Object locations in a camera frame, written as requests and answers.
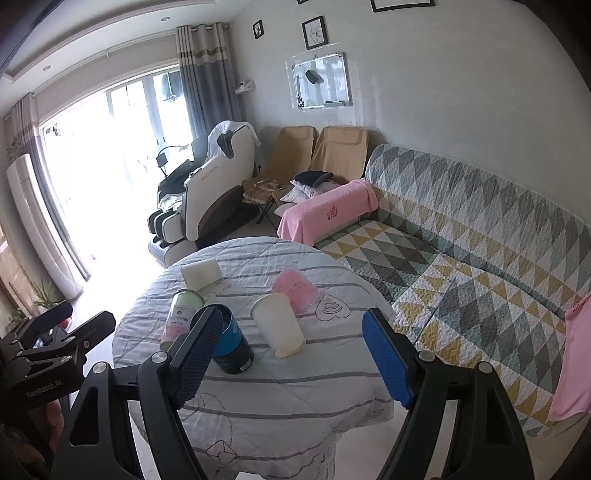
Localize large black picture frame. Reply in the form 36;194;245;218
370;0;436;13

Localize potted green plant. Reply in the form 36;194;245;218
9;281;61;326

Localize wall whiteboard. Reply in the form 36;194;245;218
291;52;352;110

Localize white massage chair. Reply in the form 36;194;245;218
147;121;259;267

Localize white paper cup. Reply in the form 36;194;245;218
180;259;222;291
250;293;305;358

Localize pink towel on armrest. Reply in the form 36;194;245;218
277;179;378;246

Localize triangle patterned sofa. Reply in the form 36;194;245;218
320;144;590;436

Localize pink plastic cup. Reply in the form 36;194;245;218
273;269;321;313

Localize person's left hand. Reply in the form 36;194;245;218
1;400;65;480

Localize tan folding chair left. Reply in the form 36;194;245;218
242;125;318;224

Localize striped quilted table cover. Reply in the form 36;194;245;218
111;236;399;480

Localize blue and black can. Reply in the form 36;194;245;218
190;304;254;375

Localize pink and green canister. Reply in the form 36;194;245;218
160;289;204;351

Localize dark navy cushion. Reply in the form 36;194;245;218
294;170;334;188

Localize tan folding chair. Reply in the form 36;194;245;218
242;125;318;224
310;126;369;183

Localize pink cloth on sofa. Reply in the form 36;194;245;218
549;295;591;422

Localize grey curtain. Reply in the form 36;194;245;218
175;23;242;139

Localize tan folding chair right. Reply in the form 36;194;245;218
310;126;369;183

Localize white pillows on chair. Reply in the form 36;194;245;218
280;180;339;204

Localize white standing air conditioner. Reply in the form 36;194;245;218
7;154;84;300

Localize white paper cup near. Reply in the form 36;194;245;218
250;293;305;358

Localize small black framed picture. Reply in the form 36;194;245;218
252;20;264;39

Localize white paper cup far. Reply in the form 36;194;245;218
180;259;222;291

